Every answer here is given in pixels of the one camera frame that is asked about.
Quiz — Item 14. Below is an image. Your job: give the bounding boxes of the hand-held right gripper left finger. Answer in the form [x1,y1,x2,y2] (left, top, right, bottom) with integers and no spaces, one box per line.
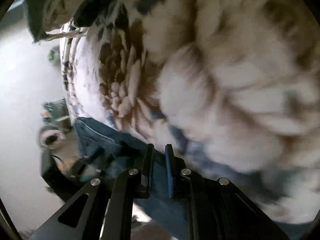
[30,144,154,240]

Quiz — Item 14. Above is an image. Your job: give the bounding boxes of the floral quilt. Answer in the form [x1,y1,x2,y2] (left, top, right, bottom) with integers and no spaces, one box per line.
[25,0,320,225]

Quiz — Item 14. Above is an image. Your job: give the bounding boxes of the cluttered white shelf rack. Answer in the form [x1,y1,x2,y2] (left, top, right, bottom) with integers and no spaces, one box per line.
[42,99,72,131]

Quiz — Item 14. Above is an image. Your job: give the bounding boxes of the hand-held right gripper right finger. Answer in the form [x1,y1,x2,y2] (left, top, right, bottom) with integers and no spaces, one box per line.
[164,144,291,240]

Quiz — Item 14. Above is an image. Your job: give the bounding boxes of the dark blue denim pants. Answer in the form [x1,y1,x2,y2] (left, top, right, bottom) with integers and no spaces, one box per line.
[74,117,191,240]

